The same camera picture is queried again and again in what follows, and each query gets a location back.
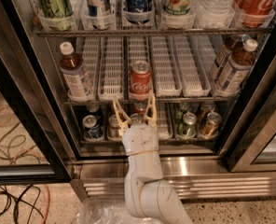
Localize tea bottle rear right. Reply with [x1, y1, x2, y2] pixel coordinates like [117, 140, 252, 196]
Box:
[210, 35, 245, 82]

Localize glass fridge door left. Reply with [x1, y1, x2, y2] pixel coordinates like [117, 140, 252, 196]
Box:
[0, 0, 75, 184]

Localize clear plastic bin with bag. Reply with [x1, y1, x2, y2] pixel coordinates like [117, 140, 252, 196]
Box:
[76, 198, 165, 224]

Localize green can front bottom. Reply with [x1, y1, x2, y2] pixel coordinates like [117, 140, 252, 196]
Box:
[177, 112, 197, 139]

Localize red can front bottom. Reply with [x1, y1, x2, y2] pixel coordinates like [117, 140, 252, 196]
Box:
[131, 113, 144, 125]

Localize black cables on floor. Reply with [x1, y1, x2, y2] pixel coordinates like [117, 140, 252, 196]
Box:
[0, 184, 45, 224]

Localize brown can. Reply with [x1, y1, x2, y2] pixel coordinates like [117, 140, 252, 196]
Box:
[108, 115, 122, 138]
[111, 104, 123, 117]

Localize red can rear bottom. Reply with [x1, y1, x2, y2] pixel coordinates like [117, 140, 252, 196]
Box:
[133, 102, 147, 115]

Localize glass fridge door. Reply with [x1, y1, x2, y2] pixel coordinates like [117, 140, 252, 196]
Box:
[0, 0, 75, 184]
[222, 22, 276, 173]

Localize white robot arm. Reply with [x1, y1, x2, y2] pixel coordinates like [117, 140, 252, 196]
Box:
[113, 91, 193, 224]

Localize orange can rear bottom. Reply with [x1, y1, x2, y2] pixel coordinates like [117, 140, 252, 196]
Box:
[196, 101, 215, 122]

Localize tea bottle front right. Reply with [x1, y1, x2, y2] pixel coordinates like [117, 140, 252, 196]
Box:
[216, 38, 258, 92]

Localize steel fridge bottom grille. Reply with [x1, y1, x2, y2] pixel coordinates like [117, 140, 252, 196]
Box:
[71, 157, 276, 201]

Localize tea bottle left middle shelf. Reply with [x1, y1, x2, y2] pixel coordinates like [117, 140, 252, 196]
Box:
[60, 42, 92, 102]

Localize orange cable on floor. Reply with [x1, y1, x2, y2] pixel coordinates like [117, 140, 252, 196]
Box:
[0, 97, 51, 224]

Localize blue pepsi can rear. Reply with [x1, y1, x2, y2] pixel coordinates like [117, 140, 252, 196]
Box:
[86, 104, 103, 119]

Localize blue pepsi can front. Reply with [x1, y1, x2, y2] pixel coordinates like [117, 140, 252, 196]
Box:
[82, 115, 103, 139]

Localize green can top shelf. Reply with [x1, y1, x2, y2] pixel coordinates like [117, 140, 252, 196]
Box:
[38, 0, 73, 19]

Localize orange can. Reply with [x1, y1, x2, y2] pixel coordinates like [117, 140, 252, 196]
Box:
[196, 101, 215, 122]
[200, 112, 222, 137]

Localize orange can front bottom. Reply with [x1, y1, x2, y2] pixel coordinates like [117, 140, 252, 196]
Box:
[200, 112, 222, 137]

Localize blue pepsi can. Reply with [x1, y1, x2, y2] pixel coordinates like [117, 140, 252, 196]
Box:
[82, 115, 103, 139]
[86, 104, 103, 119]

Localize brown can front bottom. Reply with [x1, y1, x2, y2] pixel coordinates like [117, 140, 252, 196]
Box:
[108, 115, 122, 138]

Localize glass fridge door right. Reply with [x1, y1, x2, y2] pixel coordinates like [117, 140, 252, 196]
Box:
[222, 22, 276, 173]

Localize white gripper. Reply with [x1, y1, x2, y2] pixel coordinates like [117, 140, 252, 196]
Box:
[113, 92, 159, 156]

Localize green can rear bottom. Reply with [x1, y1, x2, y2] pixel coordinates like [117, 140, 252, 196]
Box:
[174, 102, 191, 121]

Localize brown can rear bottom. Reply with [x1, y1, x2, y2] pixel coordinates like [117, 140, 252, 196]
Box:
[111, 104, 123, 117]

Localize tea bottle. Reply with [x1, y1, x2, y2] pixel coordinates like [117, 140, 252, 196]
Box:
[216, 38, 258, 92]
[210, 35, 245, 82]

